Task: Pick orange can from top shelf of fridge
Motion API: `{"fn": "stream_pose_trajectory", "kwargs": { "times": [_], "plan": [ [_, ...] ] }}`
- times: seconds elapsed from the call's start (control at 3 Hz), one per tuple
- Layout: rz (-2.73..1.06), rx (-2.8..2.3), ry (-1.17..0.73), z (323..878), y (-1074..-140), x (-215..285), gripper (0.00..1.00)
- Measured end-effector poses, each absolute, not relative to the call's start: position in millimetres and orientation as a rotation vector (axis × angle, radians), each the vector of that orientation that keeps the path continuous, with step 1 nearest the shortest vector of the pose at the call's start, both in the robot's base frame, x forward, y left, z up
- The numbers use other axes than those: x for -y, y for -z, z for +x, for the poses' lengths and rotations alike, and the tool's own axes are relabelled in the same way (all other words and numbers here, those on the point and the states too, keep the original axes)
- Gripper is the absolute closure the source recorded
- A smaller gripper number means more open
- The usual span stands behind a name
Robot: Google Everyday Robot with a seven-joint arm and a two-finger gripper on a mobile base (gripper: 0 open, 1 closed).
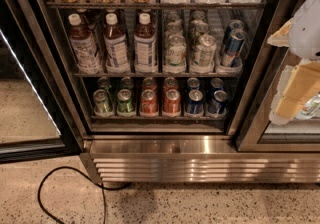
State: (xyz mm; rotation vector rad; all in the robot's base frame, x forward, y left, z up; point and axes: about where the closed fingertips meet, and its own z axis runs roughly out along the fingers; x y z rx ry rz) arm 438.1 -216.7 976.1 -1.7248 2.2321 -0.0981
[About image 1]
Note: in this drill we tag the stainless steel fridge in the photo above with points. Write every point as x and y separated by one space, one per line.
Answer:
172 149

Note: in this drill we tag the open glass fridge door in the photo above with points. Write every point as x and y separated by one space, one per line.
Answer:
37 118

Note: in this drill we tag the middle tea bottle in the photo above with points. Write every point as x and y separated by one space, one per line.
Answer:
116 45

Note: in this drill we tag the front right red can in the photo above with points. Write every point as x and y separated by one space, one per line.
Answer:
172 103

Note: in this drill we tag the right tea bottle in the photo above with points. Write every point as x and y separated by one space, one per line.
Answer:
145 45

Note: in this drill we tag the front right blue can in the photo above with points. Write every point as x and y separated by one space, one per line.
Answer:
218 102

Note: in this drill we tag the front silver green can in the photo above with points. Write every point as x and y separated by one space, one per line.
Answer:
175 54

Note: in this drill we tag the front left red can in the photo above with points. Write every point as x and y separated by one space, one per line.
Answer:
148 103

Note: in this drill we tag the red can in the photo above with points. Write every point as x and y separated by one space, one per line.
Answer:
172 103
148 103

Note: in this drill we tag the left tea bottle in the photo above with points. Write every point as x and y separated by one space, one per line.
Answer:
84 46

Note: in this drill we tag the front left blue can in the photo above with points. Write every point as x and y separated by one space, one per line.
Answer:
194 105

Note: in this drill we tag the front silver can right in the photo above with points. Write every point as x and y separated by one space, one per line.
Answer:
202 54

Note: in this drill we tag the front left green can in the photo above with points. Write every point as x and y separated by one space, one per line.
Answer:
103 103

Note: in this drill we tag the front blue energy can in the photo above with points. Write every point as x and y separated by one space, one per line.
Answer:
232 47

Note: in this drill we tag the tea bottle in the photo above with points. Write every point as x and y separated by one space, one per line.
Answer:
116 45
84 46
145 45

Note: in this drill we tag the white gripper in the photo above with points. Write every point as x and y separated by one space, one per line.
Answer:
306 34

